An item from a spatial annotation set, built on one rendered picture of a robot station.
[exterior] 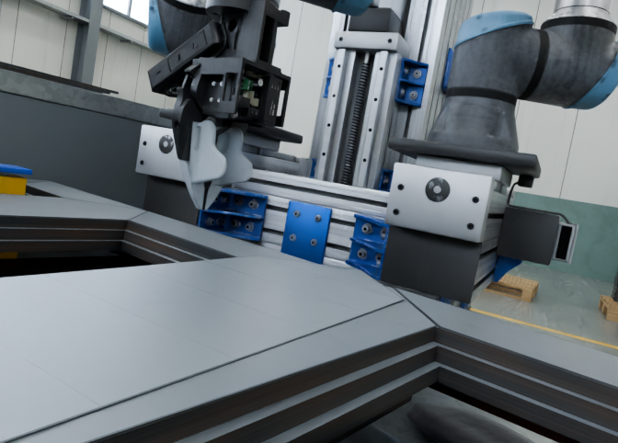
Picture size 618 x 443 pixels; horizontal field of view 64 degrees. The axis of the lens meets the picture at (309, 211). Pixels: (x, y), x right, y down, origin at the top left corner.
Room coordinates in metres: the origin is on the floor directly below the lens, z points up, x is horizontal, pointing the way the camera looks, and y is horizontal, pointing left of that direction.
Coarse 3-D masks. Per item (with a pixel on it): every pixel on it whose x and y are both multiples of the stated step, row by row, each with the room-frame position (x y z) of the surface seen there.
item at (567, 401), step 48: (0, 240) 0.53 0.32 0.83; (48, 240) 0.57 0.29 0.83; (96, 240) 0.62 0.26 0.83; (144, 240) 0.62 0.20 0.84; (336, 336) 0.32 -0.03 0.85; (384, 336) 0.34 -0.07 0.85; (432, 336) 0.39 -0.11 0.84; (192, 384) 0.22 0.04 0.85; (240, 384) 0.23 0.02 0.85; (288, 384) 0.25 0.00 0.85; (336, 384) 0.28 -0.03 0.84; (384, 384) 0.32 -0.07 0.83; (480, 384) 0.35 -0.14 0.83; (528, 384) 0.34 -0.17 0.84; (576, 384) 0.33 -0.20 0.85; (48, 432) 0.16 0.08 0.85; (96, 432) 0.17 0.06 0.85; (144, 432) 0.18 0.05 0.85; (192, 432) 0.20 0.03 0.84; (240, 432) 0.21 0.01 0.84; (288, 432) 0.24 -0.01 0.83; (336, 432) 0.26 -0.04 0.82; (576, 432) 0.31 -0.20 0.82
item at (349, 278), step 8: (264, 256) 0.56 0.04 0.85; (288, 264) 0.54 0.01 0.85; (296, 264) 0.55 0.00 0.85; (304, 264) 0.56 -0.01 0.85; (312, 264) 0.56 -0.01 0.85; (320, 264) 0.57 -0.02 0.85; (312, 272) 0.52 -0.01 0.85; (320, 272) 0.52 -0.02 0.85; (328, 272) 0.53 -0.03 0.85; (336, 272) 0.54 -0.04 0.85; (344, 272) 0.55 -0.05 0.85; (344, 280) 0.50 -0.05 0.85; (352, 280) 0.51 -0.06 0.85; (360, 280) 0.52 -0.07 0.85; (368, 280) 0.52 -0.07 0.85; (376, 280) 0.53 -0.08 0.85; (368, 288) 0.49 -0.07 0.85; (376, 288) 0.49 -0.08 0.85; (384, 288) 0.50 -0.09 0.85; (392, 296) 0.47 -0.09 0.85
